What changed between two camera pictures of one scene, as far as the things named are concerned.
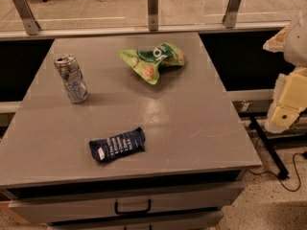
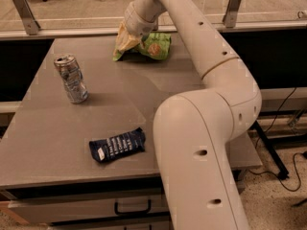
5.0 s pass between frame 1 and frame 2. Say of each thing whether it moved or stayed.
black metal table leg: stayed
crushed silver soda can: stayed
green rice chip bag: moved
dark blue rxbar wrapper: stayed
